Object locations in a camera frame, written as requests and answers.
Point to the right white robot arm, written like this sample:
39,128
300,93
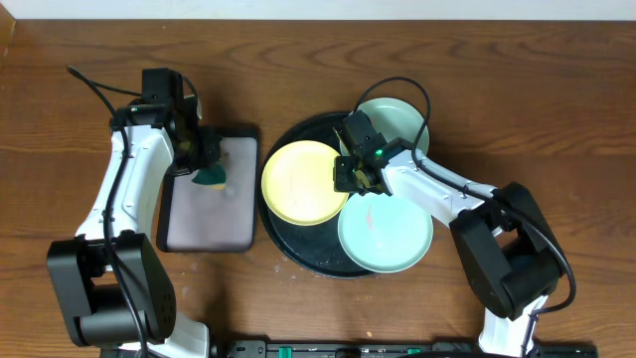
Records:
510,256

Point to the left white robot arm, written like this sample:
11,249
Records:
113,292

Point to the yellow plate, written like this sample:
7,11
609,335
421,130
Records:
297,183

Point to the black rectangular soap tray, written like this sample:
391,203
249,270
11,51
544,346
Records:
197,218

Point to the lower mint green plate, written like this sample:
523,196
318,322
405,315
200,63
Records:
383,233

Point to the upper mint green plate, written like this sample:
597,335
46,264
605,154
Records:
393,118

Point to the mint green plate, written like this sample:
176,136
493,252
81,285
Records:
383,233
393,118

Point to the black rail with green clips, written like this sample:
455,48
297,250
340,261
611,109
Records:
262,349

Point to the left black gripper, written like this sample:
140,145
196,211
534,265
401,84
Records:
211,149

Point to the round black tray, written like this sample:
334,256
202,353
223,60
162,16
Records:
315,247

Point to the green yellow sponge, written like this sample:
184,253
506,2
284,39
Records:
214,177

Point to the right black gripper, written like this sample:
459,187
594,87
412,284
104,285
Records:
341,184

